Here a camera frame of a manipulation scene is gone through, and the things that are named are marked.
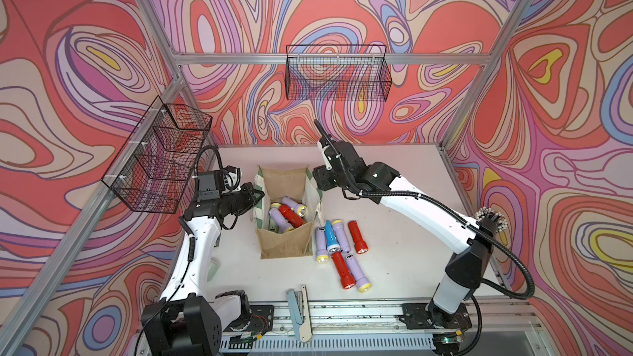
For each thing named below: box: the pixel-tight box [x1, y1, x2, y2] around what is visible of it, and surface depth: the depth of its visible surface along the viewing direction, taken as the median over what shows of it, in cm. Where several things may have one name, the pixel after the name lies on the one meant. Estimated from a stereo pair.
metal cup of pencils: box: [473, 206, 508, 234], surface depth 78 cm
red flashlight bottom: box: [330, 251, 357, 291], surface depth 82 cm
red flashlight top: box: [277, 203, 305, 229], surface depth 92 cm
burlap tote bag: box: [252, 164, 324, 260], surface depth 85 cm
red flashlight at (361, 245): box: [347, 220, 369, 254], surface depth 90 cm
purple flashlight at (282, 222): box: [268, 207, 295, 235], surface depth 90 cm
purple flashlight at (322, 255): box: [315, 226, 330, 264], surface depth 87 cm
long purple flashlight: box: [345, 253, 372, 293], surface depth 81 cm
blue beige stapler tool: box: [286, 285, 313, 343], surface depth 74 cm
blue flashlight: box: [323, 220, 341, 253], surface depth 89 cm
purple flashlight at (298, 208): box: [281, 196, 309, 217], surface depth 93 cm
